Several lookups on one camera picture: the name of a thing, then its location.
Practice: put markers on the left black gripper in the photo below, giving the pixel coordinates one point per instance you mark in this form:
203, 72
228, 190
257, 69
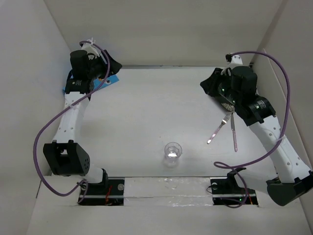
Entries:
92, 58

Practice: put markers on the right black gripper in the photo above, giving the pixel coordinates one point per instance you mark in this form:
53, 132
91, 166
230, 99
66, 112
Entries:
209, 84

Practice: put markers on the black floral square plate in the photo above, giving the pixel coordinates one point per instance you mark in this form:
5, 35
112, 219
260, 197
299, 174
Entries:
227, 105

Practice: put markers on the knife with pink handle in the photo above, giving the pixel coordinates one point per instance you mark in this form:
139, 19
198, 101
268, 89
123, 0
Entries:
233, 132

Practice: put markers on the fork with pink handle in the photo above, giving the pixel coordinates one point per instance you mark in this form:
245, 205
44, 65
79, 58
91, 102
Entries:
223, 122

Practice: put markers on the clear plastic cup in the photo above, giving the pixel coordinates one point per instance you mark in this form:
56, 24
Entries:
172, 153

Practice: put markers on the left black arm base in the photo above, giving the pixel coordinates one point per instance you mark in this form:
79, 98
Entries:
97, 195

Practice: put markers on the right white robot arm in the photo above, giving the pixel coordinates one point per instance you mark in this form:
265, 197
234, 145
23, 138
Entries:
235, 90

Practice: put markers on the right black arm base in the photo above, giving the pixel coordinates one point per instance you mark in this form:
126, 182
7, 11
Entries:
225, 191

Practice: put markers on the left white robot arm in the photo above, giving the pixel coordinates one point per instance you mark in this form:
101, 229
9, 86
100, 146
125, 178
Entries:
64, 154

